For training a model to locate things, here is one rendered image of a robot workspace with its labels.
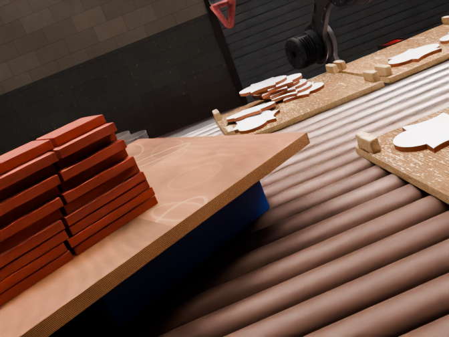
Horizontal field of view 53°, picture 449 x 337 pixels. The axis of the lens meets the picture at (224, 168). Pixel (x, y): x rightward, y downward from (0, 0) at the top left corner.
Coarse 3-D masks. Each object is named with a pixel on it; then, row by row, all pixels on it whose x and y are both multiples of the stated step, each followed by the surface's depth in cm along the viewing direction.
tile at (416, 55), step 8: (416, 48) 127; (424, 48) 123; (432, 48) 120; (440, 48) 118; (400, 56) 125; (408, 56) 122; (416, 56) 119; (424, 56) 118; (392, 64) 121; (400, 64) 120
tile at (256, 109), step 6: (270, 102) 128; (252, 108) 130; (258, 108) 125; (264, 108) 123; (234, 114) 132; (240, 114) 127; (246, 114) 123; (252, 114) 123; (228, 120) 128; (234, 120) 126
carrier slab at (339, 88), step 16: (320, 80) 138; (336, 80) 131; (352, 80) 124; (320, 96) 121; (336, 96) 115; (352, 96) 112; (288, 112) 118; (304, 112) 112; (320, 112) 112; (224, 128) 126; (272, 128) 112
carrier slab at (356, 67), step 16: (432, 32) 143; (448, 32) 135; (384, 48) 147; (400, 48) 139; (448, 48) 118; (352, 64) 142; (368, 64) 135; (384, 64) 128; (416, 64) 115; (432, 64) 114; (384, 80) 116
